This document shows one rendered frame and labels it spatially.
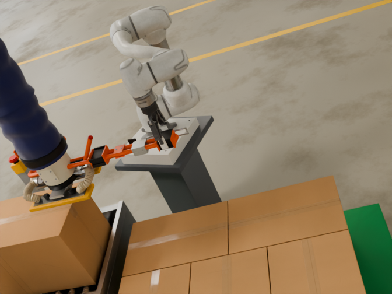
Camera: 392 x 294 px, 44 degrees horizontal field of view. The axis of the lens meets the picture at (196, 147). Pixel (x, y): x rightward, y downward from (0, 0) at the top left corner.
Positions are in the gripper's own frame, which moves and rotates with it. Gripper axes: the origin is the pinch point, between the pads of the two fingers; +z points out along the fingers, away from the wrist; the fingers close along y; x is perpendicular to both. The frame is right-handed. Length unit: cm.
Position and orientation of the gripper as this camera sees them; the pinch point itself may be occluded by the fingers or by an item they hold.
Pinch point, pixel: (164, 138)
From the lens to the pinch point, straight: 224.0
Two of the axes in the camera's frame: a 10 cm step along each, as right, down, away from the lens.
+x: 9.3, -2.2, -3.0
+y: -1.1, 6.1, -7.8
